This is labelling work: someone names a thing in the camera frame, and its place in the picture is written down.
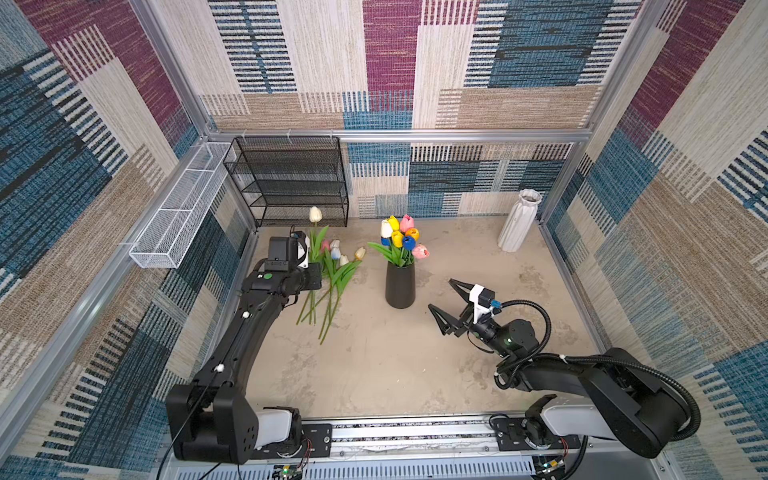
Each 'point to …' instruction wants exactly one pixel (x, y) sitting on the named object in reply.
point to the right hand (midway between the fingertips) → (440, 295)
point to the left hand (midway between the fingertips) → (315, 267)
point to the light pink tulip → (420, 251)
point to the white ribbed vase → (519, 220)
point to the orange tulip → (414, 233)
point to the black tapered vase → (400, 285)
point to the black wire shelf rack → (291, 181)
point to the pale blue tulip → (336, 254)
